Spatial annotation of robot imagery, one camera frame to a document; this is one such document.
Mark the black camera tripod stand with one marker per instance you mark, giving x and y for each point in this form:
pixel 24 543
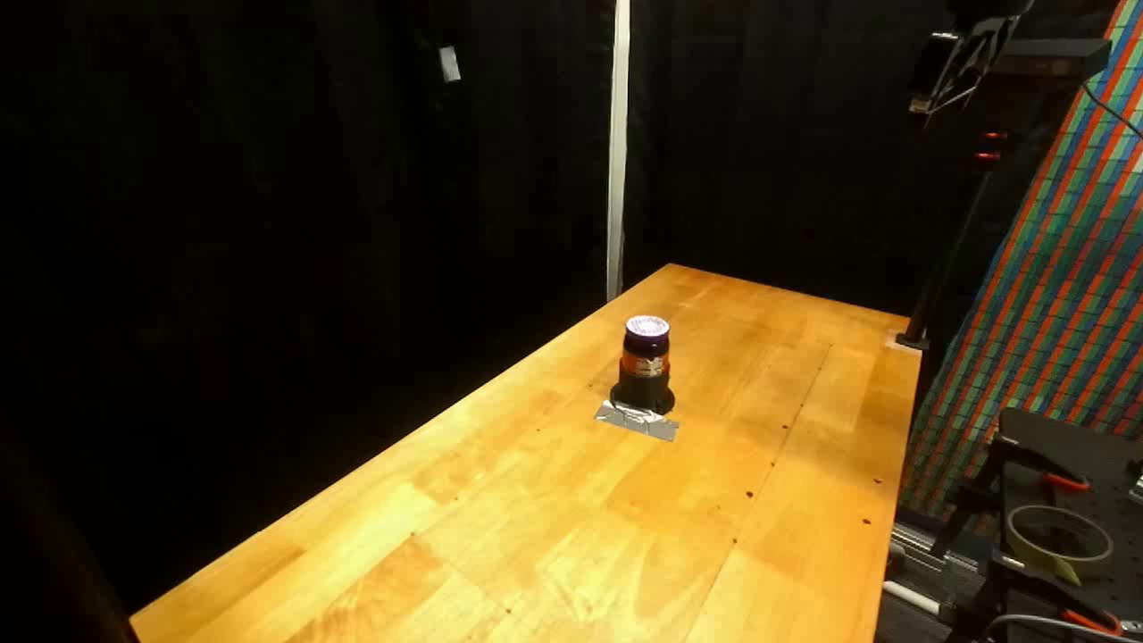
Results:
pixel 983 103

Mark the white vertical pole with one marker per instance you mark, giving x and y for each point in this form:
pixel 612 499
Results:
pixel 616 153

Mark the brown glass bottle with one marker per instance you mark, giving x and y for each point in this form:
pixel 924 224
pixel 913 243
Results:
pixel 645 368

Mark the roll of masking tape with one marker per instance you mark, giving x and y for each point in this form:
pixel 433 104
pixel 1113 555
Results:
pixel 1060 541

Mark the colourful striped panel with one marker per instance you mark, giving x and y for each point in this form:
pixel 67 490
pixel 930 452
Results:
pixel 1060 318

